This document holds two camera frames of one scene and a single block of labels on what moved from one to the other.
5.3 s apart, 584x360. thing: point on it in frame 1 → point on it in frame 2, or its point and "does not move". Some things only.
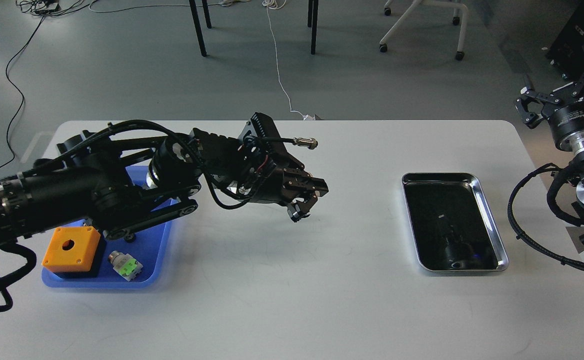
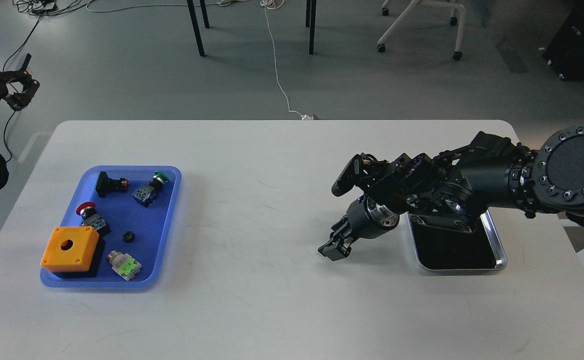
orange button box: (71, 249) does not move
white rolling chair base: (459, 54) does not move
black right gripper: (579, 123) → (365, 219)
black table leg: (198, 28) does not move
